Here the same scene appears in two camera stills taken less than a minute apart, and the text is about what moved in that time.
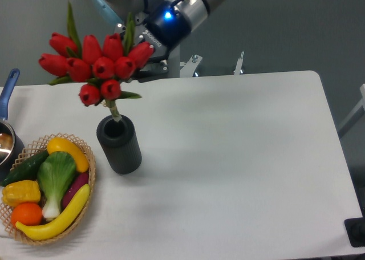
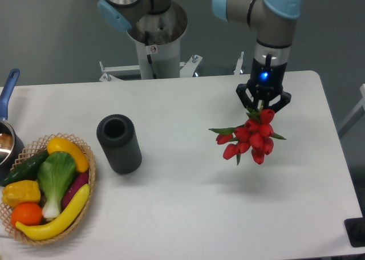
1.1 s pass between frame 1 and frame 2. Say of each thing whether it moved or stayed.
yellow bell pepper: stayed
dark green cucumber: stayed
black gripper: moved
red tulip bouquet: moved
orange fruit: stayed
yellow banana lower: stayed
